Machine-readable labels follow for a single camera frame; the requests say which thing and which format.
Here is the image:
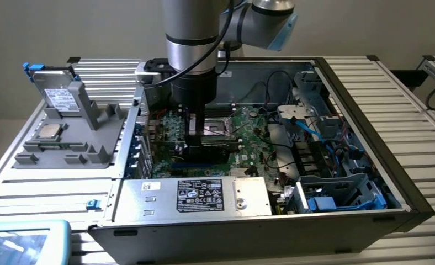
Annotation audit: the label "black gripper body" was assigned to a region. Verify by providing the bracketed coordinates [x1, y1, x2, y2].
[171, 72, 219, 111]

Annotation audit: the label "black graphics card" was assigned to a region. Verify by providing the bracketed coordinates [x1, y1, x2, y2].
[173, 141, 231, 169]

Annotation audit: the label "CPU socket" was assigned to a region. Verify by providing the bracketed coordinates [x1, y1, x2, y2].
[202, 115, 238, 138]

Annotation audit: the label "black RAM slots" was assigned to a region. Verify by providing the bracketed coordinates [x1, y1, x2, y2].
[204, 105, 238, 115]

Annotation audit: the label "green motherboard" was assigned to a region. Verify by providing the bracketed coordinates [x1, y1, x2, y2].
[143, 104, 279, 180]

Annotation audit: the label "silver chipset heatsink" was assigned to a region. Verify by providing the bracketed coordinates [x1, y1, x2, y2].
[228, 167, 262, 178]

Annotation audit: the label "silver power supply unit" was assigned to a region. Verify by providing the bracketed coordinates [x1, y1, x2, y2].
[113, 177, 275, 222]

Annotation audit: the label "grey metal disk bay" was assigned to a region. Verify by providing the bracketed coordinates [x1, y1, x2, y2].
[275, 70, 351, 144]

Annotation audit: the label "black fan shroud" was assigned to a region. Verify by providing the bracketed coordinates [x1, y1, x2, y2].
[290, 140, 335, 178]

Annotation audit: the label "grey parts rack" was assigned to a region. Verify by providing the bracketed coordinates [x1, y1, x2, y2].
[10, 81, 127, 169]

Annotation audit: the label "green RAM stick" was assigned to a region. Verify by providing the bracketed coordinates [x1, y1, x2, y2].
[25, 141, 87, 151]

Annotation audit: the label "silver hard disk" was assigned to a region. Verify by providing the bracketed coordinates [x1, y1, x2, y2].
[31, 70, 82, 113]

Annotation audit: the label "silver CPU chip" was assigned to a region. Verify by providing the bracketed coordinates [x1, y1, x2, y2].
[34, 123, 67, 141]

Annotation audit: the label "open grey PC case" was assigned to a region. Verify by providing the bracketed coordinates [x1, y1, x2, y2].
[87, 56, 435, 258]

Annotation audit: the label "blue disk caddy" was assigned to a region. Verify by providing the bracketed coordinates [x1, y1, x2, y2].
[304, 191, 390, 214]

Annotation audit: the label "teal teach pendant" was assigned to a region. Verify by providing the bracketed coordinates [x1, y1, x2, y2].
[0, 219, 73, 265]

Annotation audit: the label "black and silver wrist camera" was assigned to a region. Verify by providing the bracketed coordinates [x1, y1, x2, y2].
[135, 57, 175, 88]

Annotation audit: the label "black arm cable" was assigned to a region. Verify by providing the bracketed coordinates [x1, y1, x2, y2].
[143, 0, 236, 88]

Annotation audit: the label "blue SATA wire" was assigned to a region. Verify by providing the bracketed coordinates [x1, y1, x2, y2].
[290, 115, 328, 145]

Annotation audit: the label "blue disk bracket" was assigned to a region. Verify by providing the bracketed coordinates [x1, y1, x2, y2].
[22, 62, 46, 81]

